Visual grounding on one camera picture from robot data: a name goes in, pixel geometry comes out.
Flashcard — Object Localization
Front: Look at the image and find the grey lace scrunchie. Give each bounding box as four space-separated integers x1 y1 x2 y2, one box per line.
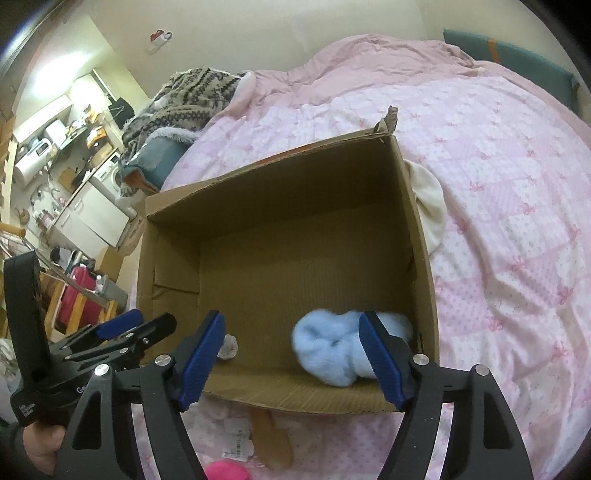
217 334 238 361

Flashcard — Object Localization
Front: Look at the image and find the pink rubber duck toy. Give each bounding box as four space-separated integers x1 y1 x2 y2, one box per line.
204 459 252 480

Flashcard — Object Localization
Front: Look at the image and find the light blue fluffy sock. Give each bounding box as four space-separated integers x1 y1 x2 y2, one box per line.
290 308 415 387

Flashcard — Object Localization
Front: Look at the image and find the person left hand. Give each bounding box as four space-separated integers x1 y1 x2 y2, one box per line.
22 423 66 476

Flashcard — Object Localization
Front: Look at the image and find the red suitcase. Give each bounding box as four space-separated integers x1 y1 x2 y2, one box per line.
55 265 106 334

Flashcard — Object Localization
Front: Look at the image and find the white kitchen cabinet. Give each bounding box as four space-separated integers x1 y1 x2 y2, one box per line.
47 181 129 258

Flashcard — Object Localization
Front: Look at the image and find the white washing machine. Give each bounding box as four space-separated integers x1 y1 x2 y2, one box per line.
90 151 137 220

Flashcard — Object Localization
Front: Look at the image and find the teal pillow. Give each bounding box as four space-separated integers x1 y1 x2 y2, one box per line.
119 128 198 195

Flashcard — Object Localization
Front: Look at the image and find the brown cardboard box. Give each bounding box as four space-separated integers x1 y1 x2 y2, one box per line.
137 108 440 415

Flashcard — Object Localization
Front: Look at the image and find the patterned knit blanket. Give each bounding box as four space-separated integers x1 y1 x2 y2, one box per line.
118 67 245 197

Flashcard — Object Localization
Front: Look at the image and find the cream white cloth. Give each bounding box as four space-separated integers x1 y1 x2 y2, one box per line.
405 160 448 255

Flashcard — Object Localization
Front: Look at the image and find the pink patterned quilt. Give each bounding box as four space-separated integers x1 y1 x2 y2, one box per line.
160 34 590 479

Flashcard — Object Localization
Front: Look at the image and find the teal headboard cushion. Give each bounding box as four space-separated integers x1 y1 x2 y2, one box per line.
443 29 579 114

